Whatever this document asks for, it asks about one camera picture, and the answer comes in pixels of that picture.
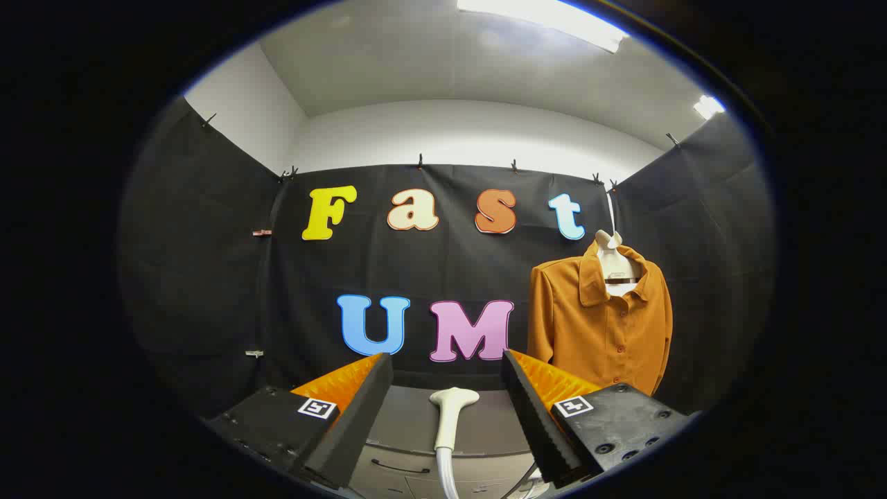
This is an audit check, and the white steamer hose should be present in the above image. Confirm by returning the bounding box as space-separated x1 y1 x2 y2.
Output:
435 447 464 499

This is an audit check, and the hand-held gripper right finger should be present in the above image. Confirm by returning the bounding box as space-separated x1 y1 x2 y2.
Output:
500 349 695 487

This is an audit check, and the grey cabinet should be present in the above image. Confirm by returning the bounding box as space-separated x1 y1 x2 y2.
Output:
350 385 548 499

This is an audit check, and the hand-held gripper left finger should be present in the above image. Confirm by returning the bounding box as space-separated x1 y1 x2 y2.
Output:
207 352 394 490

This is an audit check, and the white garment steamer head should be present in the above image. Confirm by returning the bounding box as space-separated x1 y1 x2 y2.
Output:
429 387 481 455

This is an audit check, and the long ceiling light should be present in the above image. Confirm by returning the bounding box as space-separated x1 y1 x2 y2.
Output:
456 0 630 55

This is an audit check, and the white clothes hanger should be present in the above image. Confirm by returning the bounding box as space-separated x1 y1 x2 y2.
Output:
595 193 644 297

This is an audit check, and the brown button-up shirt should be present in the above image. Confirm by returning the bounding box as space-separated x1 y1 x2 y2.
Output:
527 239 674 397

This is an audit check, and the black backdrop cloth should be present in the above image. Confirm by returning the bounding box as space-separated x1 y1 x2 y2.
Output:
118 97 775 417

